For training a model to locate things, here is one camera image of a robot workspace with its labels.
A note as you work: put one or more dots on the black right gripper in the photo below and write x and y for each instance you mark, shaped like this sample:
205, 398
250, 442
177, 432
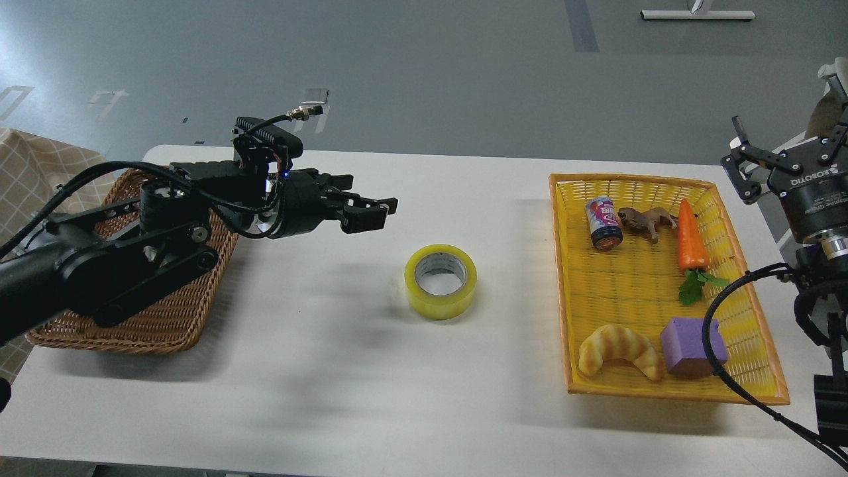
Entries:
814, 201

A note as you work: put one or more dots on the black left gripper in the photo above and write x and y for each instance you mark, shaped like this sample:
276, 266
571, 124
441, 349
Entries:
310, 197

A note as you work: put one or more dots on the yellow tape roll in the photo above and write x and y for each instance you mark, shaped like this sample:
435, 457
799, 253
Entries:
440, 259

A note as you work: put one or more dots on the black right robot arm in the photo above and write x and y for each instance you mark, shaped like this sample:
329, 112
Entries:
820, 311

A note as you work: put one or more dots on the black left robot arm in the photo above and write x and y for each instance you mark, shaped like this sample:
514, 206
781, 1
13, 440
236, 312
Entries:
111, 262

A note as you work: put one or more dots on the person in white clothes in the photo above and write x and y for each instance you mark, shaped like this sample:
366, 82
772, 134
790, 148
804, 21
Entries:
825, 117

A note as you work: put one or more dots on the orange toy carrot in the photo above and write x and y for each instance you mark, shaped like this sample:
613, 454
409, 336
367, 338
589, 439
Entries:
693, 258

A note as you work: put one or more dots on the brown toy animal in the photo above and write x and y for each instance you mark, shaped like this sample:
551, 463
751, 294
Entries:
647, 222

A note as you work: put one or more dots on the white stand base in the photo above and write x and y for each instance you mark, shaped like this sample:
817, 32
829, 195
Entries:
699, 15

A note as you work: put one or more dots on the yellow plastic basket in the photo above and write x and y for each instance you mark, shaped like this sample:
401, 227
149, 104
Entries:
636, 284

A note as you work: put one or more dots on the small soda can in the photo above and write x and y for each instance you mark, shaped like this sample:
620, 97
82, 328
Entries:
606, 232

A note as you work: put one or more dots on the purple block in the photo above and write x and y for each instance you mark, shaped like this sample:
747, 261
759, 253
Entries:
683, 348

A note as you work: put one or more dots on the brown wicker basket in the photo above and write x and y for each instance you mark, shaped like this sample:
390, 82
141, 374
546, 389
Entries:
173, 324

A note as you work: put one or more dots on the toy croissant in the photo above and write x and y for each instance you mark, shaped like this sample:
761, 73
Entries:
616, 342

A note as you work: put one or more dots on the beige checkered cloth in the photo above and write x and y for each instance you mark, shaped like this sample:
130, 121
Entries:
32, 170

